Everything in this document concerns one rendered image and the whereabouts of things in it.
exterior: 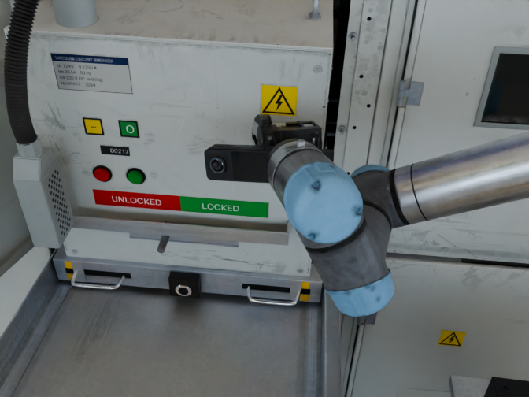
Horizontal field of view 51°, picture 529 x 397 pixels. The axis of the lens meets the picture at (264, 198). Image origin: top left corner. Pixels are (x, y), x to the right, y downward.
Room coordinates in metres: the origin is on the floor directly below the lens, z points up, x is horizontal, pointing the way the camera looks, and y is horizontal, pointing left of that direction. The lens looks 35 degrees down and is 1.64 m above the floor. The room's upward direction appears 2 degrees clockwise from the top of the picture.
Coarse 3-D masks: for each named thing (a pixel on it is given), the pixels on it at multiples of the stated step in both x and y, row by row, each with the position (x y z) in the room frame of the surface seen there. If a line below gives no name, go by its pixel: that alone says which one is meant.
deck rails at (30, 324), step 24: (48, 264) 0.82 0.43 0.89; (48, 288) 0.80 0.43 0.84; (24, 312) 0.71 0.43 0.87; (48, 312) 0.75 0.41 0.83; (312, 312) 0.77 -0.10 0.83; (24, 336) 0.68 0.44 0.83; (312, 336) 0.71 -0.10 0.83; (0, 360) 0.61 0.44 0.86; (24, 360) 0.63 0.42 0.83; (312, 360) 0.65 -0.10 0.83; (0, 384) 0.58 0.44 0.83; (312, 384) 0.60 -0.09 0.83
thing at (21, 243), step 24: (0, 0) 1.03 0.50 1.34; (0, 24) 1.02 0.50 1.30; (0, 48) 1.01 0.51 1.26; (0, 72) 0.97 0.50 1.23; (0, 96) 0.98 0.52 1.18; (0, 120) 0.97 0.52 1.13; (0, 144) 0.95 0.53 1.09; (0, 168) 0.94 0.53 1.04; (0, 192) 0.92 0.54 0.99; (0, 216) 0.90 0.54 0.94; (0, 240) 0.89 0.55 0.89; (24, 240) 0.94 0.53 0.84; (0, 264) 0.87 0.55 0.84
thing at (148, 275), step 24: (96, 264) 0.82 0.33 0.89; (120, 264) 0.82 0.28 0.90; (144, 264) 0.82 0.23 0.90; (312, 264) 0.83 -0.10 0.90; (168, 288) 0.81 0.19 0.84; (216, 288) 0.81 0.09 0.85; (240, 288) 0.80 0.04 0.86; (264, 288) 0.80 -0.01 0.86; (288, 288) 0.79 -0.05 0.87; (312, 288) 0.79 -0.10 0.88
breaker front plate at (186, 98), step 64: (128, 64) 0.80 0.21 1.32; (192, 64) 0.79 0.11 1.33; (256, 64) 0.78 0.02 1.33; (320, 64) 0.77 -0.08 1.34; (64, 128) 0.82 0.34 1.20; (192, 128) 0.80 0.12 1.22; (192, 192) 0.81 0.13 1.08; (256, 192) 0.80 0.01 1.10; (128, 256) 0.83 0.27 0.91; (192, 256) 0.82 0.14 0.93; (256, 256) 0.81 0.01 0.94
